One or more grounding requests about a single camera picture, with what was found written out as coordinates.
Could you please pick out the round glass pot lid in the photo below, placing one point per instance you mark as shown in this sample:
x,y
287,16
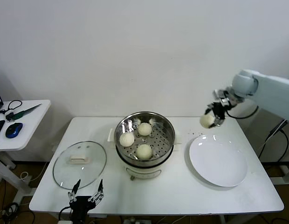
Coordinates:
x,y
88,168

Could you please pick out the white power strip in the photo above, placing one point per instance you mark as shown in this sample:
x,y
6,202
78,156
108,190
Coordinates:
x,y
131,220

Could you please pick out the perforated steel steamer basket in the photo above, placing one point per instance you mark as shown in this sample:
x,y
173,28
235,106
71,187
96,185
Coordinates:
x,y
163,142

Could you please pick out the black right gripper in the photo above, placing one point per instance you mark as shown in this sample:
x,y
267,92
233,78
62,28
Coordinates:
x,y
220,110

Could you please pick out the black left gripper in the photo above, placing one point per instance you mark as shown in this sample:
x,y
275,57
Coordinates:
x,y
80,205

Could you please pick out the large white plate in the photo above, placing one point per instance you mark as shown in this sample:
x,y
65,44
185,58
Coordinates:
x,y
216,161

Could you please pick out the white side table with mouse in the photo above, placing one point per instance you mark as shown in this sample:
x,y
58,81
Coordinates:
x,y
32,135

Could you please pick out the green pointed tool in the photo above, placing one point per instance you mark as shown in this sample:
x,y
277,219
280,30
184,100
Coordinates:
x,y
23,113

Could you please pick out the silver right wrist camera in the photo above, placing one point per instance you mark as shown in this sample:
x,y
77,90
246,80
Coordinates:
x,y
221,95

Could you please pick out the white steamed baozi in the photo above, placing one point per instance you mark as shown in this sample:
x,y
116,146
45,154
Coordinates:
x,y
207,121
144,129
144,152
127,139

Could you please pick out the white electric cooking pot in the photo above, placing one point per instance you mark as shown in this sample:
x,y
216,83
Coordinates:
x,y
144,169

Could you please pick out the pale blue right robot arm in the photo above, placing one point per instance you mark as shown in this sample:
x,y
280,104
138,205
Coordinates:
x,y
270,91

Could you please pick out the blue computer mouse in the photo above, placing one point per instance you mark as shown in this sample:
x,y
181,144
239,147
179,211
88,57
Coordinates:
x,y
14,130

